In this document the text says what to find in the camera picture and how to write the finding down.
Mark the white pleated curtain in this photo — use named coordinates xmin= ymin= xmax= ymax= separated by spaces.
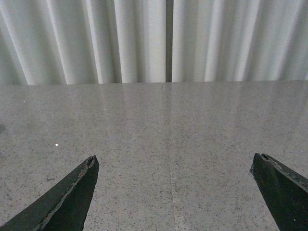
xmin=0 ymin=0 xmax=308 ymax=85

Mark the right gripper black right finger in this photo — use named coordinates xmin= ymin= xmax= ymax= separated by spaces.
xmin=250 ymin=153 xmax=308 ymax=231

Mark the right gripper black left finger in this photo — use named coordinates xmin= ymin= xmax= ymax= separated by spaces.
xmin=0 ymin=156 xmax=99 ymax=231

